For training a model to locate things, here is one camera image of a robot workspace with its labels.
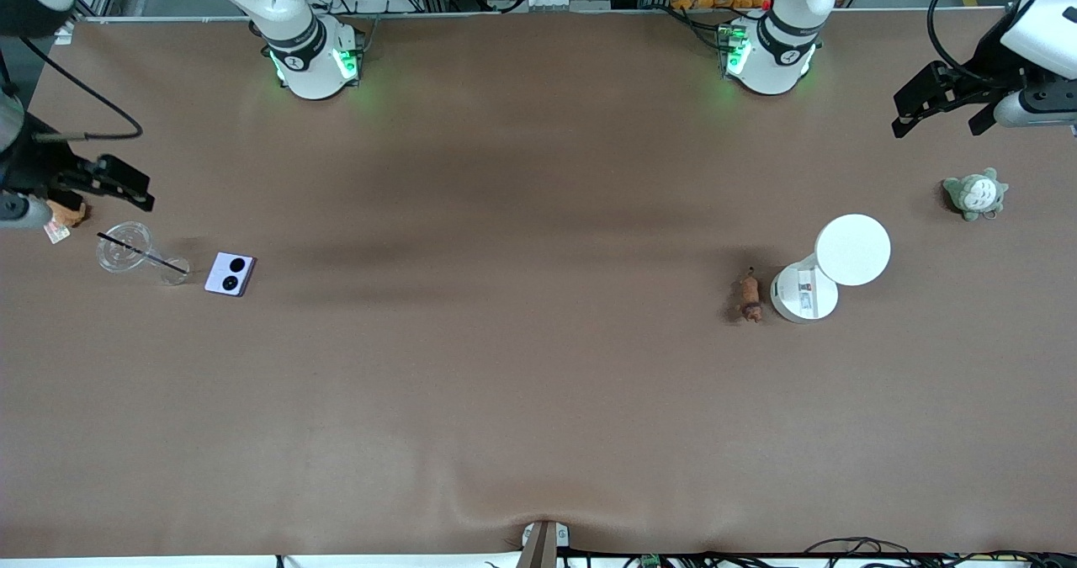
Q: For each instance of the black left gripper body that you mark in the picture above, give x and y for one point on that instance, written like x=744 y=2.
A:
x=991 y=69

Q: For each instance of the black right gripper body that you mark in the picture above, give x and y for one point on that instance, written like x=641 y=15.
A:
x=34 y=167

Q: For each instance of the lilac flip phone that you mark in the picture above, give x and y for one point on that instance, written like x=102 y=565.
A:
x=230 y=274

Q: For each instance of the brown lion statue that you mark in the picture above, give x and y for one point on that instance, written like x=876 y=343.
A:
x=748 y=296

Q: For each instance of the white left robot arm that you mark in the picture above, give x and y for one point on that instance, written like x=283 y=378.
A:
x=774 y=59

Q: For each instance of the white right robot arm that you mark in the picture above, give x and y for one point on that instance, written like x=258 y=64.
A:
x=307 y=63

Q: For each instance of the brown plush toy with tag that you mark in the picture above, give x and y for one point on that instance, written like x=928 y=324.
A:
x=67 y=217

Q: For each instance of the clear plastic cup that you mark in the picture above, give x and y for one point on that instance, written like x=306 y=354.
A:
x=124 y=246

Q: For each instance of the black straw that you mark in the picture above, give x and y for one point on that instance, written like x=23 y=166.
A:
x=139 y=252

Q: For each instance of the grey-green totoro plush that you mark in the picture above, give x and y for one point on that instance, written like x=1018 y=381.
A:
x=976 y=194

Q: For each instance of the white round desk lamp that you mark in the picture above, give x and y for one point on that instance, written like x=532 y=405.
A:
x=851 y=250

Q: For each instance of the camera mount post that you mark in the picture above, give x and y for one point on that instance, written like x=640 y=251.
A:
x=538 y=547

